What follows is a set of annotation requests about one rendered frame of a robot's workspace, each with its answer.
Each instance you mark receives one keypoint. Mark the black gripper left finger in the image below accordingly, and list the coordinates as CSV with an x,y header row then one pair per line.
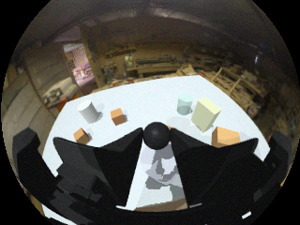
x,y
114,163

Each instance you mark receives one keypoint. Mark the glass french press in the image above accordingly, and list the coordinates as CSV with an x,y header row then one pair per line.
x,y
157,158

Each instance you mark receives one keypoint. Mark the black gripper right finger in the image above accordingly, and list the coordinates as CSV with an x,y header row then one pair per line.
x,y
200,164

